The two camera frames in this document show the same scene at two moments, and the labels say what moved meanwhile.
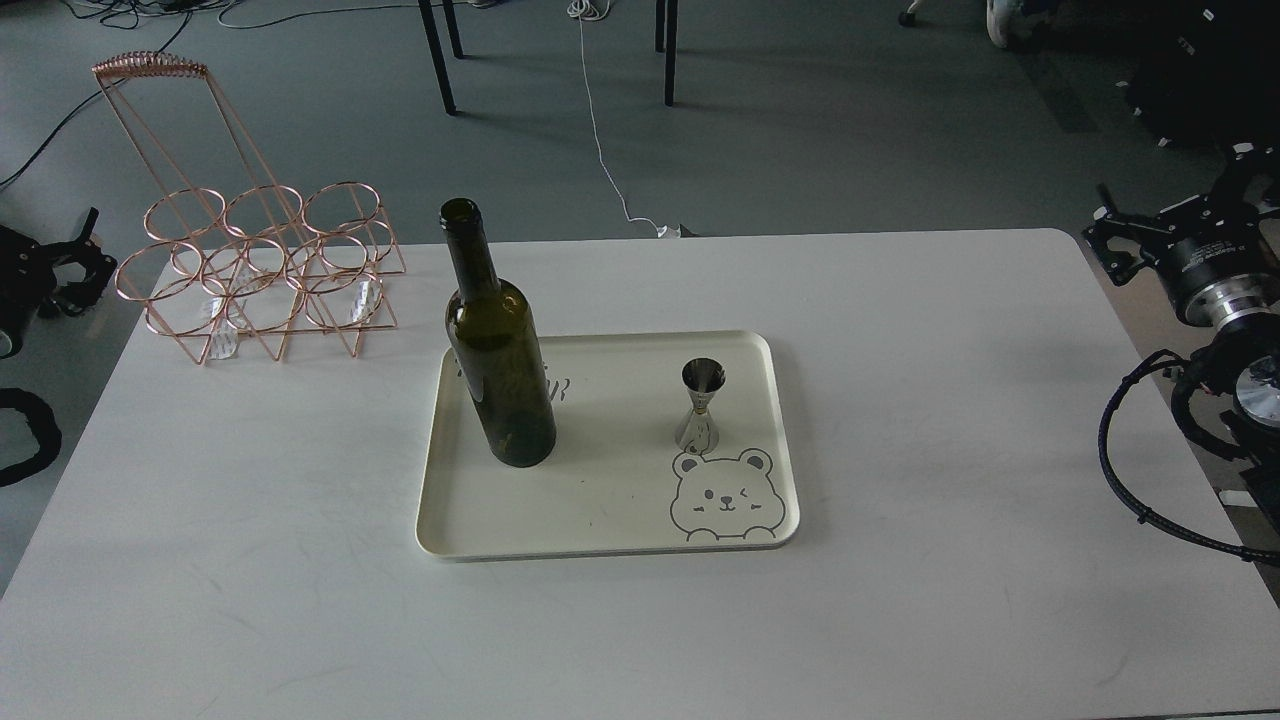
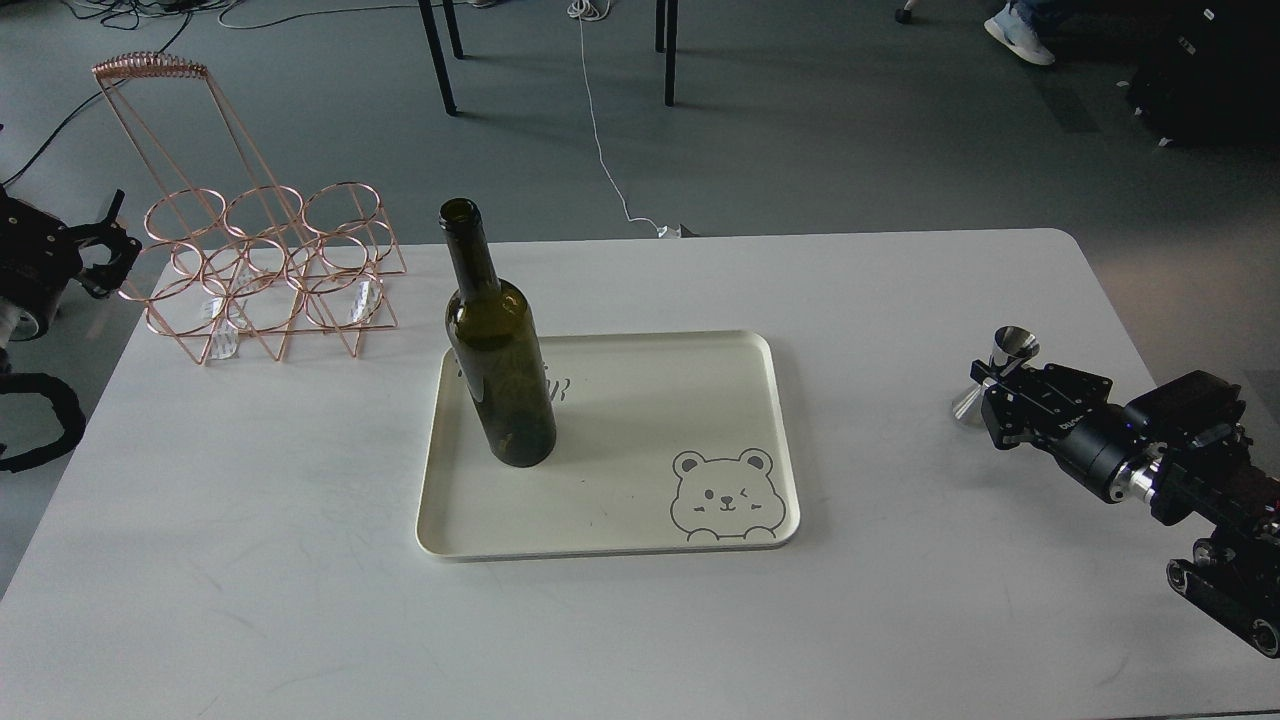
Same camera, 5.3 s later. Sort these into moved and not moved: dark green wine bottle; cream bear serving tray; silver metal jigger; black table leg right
Moved: silver metal jigger
Not moved: dark green wine bottle; cream bear serving tray; black table leg right
